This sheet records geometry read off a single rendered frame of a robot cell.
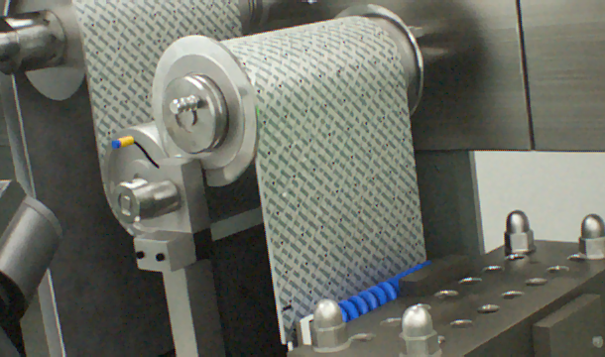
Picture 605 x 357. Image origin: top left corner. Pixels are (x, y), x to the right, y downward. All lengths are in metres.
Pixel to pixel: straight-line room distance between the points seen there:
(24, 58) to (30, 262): 0.59
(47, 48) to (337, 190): 0.36
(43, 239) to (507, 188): 3.53
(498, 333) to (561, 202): 3.02
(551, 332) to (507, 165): 3.07
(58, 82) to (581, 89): 0.57
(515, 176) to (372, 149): 2.95
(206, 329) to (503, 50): 0.44
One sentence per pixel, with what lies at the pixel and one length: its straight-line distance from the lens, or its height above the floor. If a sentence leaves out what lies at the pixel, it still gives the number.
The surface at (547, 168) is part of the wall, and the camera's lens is 4.03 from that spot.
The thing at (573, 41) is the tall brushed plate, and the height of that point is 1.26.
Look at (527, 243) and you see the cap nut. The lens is 1.28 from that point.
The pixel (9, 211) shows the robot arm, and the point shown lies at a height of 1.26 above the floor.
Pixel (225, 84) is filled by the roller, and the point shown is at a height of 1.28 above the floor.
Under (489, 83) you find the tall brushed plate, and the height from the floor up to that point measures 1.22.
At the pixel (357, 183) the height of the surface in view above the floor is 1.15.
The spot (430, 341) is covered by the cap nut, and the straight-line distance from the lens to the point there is 0.98.
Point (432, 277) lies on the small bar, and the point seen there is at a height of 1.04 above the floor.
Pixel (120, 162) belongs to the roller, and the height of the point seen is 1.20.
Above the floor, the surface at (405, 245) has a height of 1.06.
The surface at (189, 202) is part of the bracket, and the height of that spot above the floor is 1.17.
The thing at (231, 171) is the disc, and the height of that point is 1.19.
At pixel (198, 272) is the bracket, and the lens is 1.12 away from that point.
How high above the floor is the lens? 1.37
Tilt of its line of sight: 11 degrees down
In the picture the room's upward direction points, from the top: 8 degrees counter-clockwise
